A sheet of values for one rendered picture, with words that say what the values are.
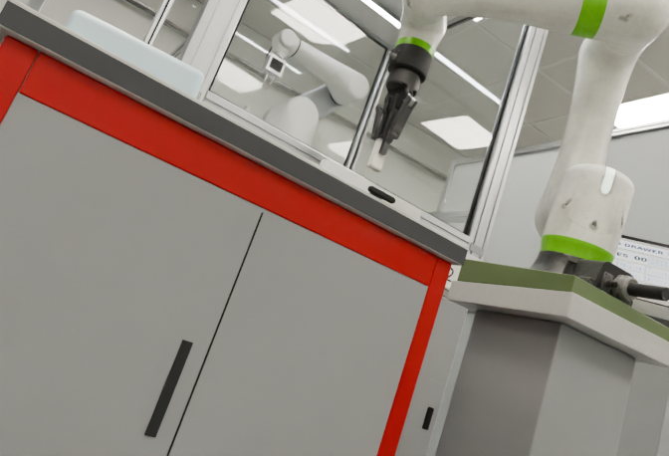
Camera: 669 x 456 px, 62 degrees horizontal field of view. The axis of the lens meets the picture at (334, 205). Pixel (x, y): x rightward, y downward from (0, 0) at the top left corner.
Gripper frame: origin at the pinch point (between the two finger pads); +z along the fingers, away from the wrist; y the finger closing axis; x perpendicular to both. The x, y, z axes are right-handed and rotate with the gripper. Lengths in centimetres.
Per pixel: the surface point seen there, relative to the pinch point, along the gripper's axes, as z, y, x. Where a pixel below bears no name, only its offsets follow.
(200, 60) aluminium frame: -5.3, -17.6, -40.1
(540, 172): -87, -109, 174
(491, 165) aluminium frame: -23, -18, 50
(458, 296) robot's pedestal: 26.0, 22.9, 12.7
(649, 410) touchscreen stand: 30, 15, 101
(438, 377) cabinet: 41, -18, 53
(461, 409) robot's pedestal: 45, 28, 16
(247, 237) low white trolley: 34, 41, -39
